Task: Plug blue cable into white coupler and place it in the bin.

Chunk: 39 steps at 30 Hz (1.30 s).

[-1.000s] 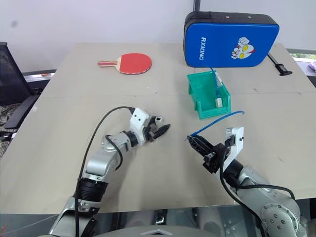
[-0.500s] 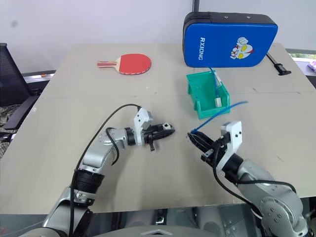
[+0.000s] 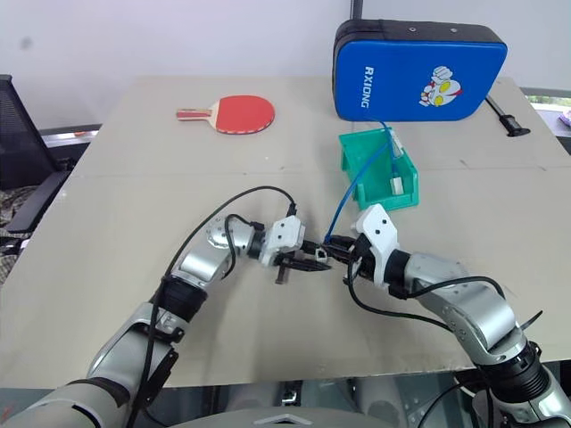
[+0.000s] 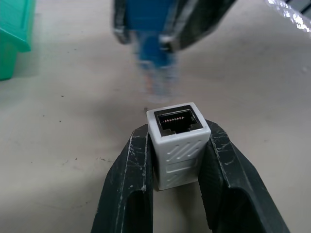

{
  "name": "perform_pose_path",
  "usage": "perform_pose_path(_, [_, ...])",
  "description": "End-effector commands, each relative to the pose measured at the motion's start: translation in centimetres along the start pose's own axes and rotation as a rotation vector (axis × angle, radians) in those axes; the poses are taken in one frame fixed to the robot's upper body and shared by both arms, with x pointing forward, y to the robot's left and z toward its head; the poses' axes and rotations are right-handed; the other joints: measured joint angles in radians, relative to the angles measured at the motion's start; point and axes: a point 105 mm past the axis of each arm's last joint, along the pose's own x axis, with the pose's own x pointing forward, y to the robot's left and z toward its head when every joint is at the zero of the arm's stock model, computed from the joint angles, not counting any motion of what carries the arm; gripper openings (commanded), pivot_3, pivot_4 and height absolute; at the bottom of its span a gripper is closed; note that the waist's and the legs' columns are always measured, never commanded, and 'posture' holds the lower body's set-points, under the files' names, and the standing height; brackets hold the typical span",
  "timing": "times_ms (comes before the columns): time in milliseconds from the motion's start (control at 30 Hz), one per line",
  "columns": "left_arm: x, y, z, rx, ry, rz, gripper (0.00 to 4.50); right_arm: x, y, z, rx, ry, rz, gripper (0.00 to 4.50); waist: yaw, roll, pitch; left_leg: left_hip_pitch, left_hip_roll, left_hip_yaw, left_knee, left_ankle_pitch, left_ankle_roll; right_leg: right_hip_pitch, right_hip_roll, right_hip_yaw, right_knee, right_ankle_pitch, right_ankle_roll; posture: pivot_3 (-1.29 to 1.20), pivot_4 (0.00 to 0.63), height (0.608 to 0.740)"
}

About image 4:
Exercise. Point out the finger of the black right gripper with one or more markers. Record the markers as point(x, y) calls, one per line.
point(194, 21)
point(120, 21)

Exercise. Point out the green plastic bin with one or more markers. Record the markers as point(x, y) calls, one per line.
point(15, 38)

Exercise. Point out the clear plastic bag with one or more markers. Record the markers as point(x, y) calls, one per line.
point(291, 14)

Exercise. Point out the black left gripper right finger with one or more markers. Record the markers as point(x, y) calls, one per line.
point(240, 187)

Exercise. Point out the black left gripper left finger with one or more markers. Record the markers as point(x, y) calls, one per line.
point(121, 184)

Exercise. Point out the white network coupler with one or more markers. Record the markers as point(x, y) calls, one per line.
point(178, 145)

